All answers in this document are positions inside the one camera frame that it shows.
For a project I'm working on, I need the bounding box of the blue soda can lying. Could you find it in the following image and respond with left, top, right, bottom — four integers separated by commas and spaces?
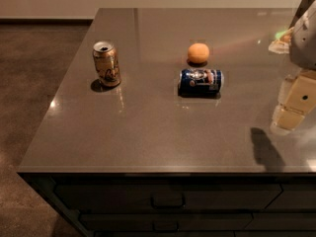
178, 68, 224, 95

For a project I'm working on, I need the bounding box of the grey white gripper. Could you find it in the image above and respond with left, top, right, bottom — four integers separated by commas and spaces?
269, 0, 316, 131

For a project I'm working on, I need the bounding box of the dark top drawer handle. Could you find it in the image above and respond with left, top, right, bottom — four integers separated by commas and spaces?
150, 193, 186, 209

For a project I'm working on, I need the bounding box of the dark lower drawer handle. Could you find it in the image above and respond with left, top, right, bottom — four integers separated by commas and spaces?
152, 221, 179, 233

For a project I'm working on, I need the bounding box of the orange fruit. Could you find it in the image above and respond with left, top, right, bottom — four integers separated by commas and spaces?
188, 43, 209, 63

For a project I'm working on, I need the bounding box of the dark cabinet with drawers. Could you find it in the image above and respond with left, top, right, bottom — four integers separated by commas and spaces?
22, 173, 316, 237

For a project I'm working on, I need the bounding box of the dark drawer handle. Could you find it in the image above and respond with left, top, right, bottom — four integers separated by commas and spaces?
150, 193, 186, 209
152, 221, 179, 233

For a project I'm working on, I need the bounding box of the orange soda can upright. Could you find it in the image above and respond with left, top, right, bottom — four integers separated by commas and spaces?
93, 40, 120, 88

